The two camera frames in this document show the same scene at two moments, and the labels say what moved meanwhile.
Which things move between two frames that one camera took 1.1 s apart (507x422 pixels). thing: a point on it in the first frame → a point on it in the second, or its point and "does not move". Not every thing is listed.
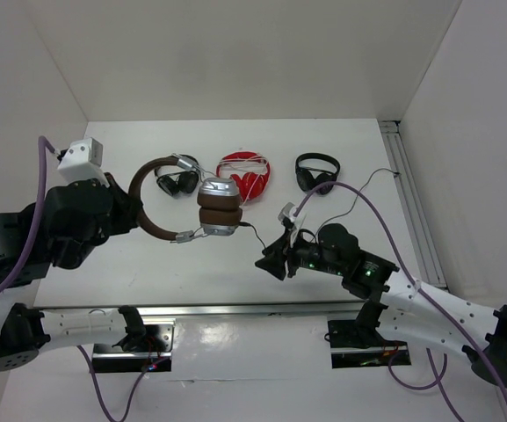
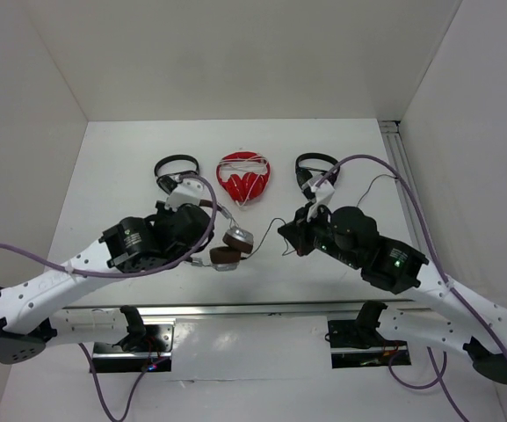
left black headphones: x=186 y=181 does not move
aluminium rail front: x=220 y=310 does not move
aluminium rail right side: x=413 y=203 does not move
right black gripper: x=275 y=257 → x=298 y=229
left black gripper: x=126 y=217 → x=162 y=212
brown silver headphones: x=218 y=201 → x=236 y=241
